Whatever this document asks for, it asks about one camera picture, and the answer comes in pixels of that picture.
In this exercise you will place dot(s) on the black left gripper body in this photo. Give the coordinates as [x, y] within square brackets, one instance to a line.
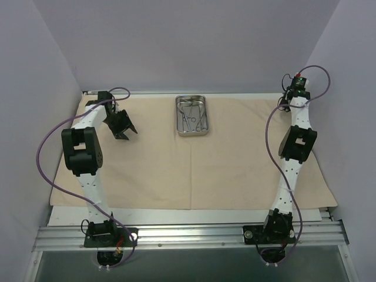
[120, 124]

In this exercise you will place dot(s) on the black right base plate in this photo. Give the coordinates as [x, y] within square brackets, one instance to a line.
[258, 234]

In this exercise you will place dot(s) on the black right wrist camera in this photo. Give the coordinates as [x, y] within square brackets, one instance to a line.
[298, 84]

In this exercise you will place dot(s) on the steel surgical forceps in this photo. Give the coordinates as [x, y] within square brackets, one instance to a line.
[201, 122]

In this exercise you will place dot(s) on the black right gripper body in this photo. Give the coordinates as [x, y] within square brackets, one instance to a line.
[287, 95]

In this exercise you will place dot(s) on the steel surgical scissors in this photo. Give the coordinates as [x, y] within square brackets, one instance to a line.
[188, 120]

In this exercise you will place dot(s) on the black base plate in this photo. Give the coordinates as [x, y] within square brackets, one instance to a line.
[258, 234]
[122, 239]

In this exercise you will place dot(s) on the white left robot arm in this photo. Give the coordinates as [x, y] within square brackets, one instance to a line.
[84, 158]

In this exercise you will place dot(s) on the stainless steel instrument tray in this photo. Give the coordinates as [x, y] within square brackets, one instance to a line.
[193, 99]

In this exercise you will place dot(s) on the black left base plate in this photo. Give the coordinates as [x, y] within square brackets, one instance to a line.
[122, 239]

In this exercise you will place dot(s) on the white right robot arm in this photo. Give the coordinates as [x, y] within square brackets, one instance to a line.
[294, 150]

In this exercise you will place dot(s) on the aluminium front rail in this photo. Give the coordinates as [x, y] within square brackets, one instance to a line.
[200, 236]

